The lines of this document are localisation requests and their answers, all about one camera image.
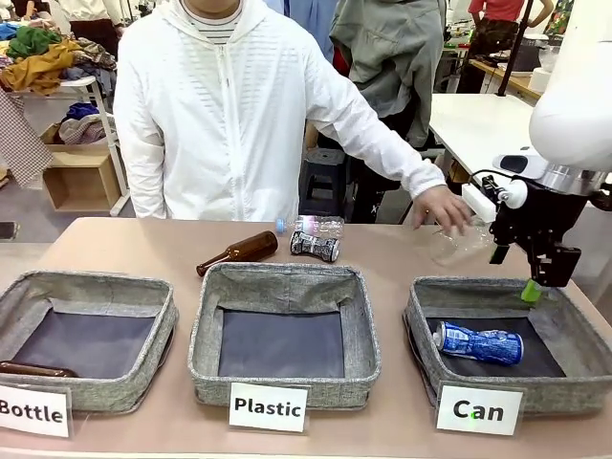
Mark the wooden box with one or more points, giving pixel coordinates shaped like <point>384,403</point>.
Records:
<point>81,181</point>

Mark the white work table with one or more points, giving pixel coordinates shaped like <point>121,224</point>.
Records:
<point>478,119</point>

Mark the crushed blue can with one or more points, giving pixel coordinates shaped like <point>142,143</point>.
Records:
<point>478,344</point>

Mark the pile of colourful clothes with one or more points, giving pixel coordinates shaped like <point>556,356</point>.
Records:
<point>43,62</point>

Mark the clear plastic bottle blue cap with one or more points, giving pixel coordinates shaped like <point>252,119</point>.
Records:
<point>320,225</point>

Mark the crushed black white can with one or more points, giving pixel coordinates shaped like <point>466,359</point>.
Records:
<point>313,246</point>

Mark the checkered cloth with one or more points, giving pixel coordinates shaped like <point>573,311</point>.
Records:
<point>19,138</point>

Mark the grey fabric basket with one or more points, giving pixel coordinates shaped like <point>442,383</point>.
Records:
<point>578,344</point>
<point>282,282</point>
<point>119,382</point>

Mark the black pole stand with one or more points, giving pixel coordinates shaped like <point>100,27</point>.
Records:
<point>516,48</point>

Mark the brown glass bottle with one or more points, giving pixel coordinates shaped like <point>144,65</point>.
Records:
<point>33,369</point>
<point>244,251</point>

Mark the person's left forearm white sleeve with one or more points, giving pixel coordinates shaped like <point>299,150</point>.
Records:
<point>378,138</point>

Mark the person's left hand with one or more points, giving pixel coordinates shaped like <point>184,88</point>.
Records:
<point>442,208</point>

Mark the person in red top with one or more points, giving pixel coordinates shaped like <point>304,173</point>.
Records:
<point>487,43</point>

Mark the white sign reading Bottle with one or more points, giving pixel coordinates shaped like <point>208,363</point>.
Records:
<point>33,411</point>

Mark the person in grey green jacket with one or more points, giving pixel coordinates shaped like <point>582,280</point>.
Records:
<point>392,57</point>

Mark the white block on gripper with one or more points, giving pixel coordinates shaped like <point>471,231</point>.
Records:
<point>478,202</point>

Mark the white sign reading Can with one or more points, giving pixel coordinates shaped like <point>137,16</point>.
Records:
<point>478,410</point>

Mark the wooden work table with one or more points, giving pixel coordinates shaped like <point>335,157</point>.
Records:
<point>516,79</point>

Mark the person in beige shirt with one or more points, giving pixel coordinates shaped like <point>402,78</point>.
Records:
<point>95,19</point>

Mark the white sign reading Plastic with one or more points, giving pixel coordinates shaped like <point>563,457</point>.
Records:
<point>268,406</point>

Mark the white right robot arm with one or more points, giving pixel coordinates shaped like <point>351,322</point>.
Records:
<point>574,95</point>

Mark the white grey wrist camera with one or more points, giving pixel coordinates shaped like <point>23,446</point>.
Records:
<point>518,165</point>

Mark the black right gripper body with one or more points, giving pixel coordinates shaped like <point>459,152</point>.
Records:
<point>535,215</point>

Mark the clear plastic cup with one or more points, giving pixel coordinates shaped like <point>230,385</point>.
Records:
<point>454,248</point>

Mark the white paper roll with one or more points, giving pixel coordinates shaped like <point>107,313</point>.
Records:
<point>542,80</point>

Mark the dark plastic stool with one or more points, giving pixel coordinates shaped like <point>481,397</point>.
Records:
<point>325,177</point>

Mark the person in white hooded jacket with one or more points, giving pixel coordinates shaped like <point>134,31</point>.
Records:
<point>225,119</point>

